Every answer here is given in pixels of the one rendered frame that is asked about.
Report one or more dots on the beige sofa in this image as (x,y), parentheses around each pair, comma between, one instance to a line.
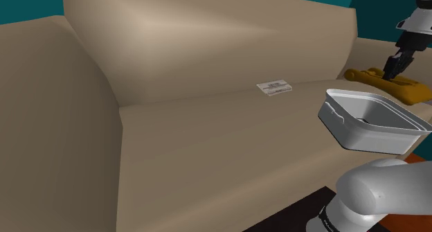
(202,143)

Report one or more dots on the grey plastic bin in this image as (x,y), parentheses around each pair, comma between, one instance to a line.
(368,136)

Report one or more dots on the yellow plush toy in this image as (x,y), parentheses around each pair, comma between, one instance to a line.
(406,91)

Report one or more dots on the white printed card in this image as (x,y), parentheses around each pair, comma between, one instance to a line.
(274,87)

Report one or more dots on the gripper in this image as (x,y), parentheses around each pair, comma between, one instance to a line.
(411,40)

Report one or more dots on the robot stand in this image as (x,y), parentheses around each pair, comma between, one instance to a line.
(290,216)

